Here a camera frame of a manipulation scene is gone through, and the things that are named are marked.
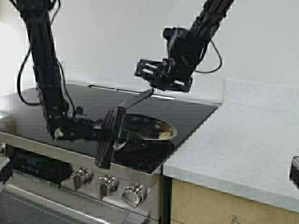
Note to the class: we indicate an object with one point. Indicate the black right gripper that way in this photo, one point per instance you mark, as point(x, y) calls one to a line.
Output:
point(184, 52)

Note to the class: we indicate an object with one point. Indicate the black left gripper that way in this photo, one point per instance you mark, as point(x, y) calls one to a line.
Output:
point(76, 127)

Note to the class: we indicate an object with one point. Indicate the steel frying pan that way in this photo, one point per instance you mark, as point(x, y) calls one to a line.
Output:
point(139, 131)

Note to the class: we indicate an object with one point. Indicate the raw shrimp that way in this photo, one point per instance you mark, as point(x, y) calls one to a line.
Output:
point(164, 135)

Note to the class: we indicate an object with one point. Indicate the black spatula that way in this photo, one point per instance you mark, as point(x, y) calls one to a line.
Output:
point(137, 98)

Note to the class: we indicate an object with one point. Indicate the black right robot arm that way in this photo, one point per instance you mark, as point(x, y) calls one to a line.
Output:
point(208, 22)

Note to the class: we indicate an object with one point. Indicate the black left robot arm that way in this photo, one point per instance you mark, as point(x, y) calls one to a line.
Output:
point(47, 69)

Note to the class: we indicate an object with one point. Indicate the middle silver stove knob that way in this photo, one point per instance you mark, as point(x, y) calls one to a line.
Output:
point(106, 186)

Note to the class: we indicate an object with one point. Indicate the silver stove knob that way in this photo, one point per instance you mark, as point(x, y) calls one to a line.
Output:
point(81, 177)
point(106, 186)
point(135, 194)

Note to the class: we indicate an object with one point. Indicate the left silver stove knob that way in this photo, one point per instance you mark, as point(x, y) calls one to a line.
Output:
point(81, 177)

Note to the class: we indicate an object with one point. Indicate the right silver stove knob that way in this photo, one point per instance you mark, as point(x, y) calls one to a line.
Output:
point(135, 194)

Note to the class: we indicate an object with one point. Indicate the stainless steel induction stove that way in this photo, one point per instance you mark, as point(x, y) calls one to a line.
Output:
point(39, 192)

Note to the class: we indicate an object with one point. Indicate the wooden cabinet front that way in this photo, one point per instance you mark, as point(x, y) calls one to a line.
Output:
point(194, 204)

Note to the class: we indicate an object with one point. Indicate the far left stove knob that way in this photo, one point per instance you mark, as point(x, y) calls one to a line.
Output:
point(2, 149)

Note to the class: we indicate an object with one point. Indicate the black object at left edge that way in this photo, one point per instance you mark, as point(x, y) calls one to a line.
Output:
point(5, 169)

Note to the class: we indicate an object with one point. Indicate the black object at edge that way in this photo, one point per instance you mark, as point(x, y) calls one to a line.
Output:
point(294, 171)
point(5, 169)

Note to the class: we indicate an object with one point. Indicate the black object at right edge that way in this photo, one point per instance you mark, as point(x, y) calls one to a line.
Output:
point(294, 171)

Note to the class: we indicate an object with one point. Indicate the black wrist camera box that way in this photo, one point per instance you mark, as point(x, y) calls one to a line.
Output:
point(158, 74)

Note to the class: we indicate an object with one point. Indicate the silver cabinet handle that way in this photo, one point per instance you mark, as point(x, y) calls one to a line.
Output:
point(234, 220)

